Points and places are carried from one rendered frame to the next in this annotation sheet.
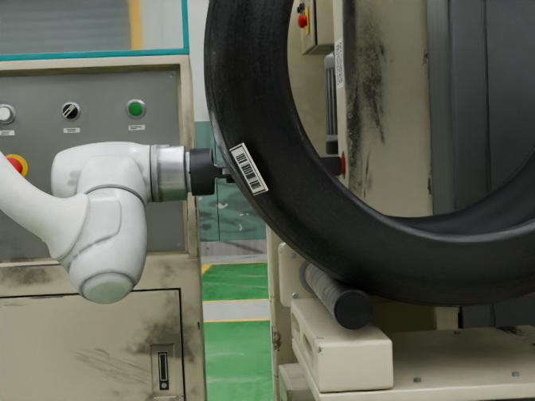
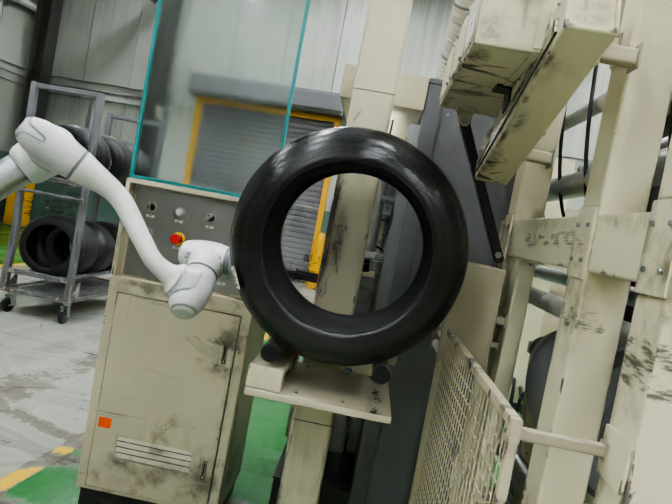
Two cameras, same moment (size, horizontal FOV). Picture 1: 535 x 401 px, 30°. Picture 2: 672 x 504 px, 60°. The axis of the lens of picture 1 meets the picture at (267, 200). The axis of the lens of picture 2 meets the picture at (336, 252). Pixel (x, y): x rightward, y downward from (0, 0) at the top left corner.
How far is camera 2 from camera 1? 0.48 m
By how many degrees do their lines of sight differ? 7
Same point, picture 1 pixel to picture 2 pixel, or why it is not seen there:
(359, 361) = (266, 376)
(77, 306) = not seen: hidden behind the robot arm
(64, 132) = (206, 227)
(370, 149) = (329, 275)
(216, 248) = not seen: hidden behind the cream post
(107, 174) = (202, 257)
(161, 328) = (227, 334)
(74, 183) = (187, 257)
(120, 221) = (197, 282)
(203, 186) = not seen: hidden behind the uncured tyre
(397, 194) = (337, 299)
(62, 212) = (171, 271)
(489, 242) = (335, 337)
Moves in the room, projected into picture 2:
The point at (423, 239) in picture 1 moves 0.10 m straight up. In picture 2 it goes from (305, 328) to (312, 287)
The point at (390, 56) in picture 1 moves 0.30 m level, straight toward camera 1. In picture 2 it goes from (349, 232) to (322, 229)
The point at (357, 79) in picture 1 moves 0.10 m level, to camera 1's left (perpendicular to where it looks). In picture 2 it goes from (330, 239) to (298, 233)
